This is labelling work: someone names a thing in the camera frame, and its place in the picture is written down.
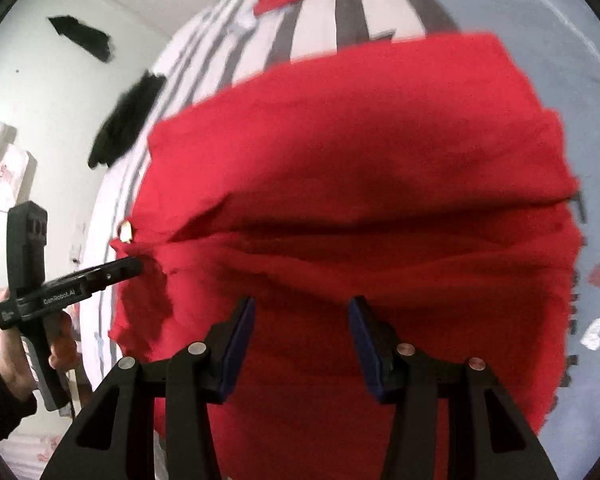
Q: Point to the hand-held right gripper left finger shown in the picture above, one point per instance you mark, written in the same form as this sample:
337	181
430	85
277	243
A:
240	345

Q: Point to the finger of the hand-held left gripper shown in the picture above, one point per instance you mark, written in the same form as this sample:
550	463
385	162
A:
122	267

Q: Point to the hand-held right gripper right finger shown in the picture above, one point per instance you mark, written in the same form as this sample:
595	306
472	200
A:
365	355

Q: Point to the large red garment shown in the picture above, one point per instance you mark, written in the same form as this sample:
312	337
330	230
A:
355	160

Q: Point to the person's left forearm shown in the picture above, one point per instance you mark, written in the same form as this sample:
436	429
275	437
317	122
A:
0	410

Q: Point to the person's left hand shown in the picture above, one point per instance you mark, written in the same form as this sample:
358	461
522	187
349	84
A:
12	360

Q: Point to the black garment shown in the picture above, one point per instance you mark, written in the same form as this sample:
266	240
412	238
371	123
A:
125	120

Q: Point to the black cloth piece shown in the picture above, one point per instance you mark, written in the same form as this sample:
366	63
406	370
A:
80	35

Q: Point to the bed with pale sheet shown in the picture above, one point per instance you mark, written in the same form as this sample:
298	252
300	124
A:
555	35

